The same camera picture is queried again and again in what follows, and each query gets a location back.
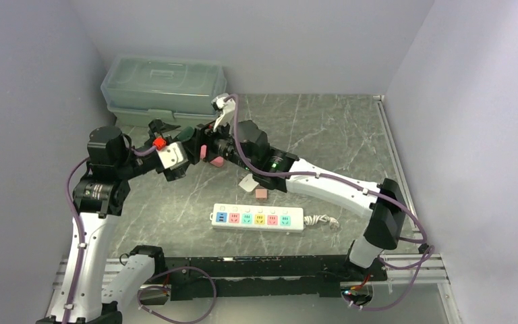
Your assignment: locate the aluminium frame rail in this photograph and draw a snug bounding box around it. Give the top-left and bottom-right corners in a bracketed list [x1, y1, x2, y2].
[43, 94, 435, 323]

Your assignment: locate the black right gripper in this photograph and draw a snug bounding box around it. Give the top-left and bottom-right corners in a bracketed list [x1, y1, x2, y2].
[179, 114, 256, 173]

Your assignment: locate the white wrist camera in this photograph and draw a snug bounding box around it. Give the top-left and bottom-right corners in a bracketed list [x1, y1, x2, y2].
[212, 93, 236, 132]
[153, 137, 188, 170]

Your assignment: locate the white flat plug adapter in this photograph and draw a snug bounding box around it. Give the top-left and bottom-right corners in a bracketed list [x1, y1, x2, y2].
[238, 173, 259, 192]

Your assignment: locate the pink triangular power strip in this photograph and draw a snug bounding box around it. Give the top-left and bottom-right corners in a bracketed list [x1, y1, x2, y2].
[200, 145, 225, 167]

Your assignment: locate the small pink charger plug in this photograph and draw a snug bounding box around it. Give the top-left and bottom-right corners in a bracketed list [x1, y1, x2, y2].
[255, 188, 268, 200]

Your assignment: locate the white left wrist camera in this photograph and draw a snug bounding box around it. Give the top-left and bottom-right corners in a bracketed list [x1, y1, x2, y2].
[153, 137, 188, 170]

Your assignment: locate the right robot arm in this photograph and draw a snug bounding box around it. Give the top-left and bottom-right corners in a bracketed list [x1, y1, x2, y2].
[180, 120, 407, 280]

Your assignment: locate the white multicolour power strip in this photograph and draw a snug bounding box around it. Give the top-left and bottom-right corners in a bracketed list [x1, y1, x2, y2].
[209, 203, 306, 233]

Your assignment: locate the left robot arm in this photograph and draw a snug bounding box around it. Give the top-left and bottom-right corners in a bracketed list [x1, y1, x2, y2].
[40, 119, 188, 323]

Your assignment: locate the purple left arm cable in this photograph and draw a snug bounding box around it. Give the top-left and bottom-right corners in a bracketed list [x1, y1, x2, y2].
[60, 145, 159, 324]

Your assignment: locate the white power strip cord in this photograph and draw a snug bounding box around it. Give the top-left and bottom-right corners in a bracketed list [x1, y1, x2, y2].
[304, 214, 341, 230]

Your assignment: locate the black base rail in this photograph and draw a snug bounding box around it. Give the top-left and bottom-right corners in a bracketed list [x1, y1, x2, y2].
[147, 255, 387, 301]

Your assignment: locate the green plastic storage box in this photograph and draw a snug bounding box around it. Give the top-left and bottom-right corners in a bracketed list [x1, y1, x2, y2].
[100, 55, 227, 127]

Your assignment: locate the dark green cube socket adapter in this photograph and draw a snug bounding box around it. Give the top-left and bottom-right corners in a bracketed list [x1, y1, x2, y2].
[175, 127, 196, 142]

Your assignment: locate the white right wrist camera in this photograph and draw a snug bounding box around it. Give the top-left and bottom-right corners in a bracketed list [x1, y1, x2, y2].
[212, 93, 236, 132]

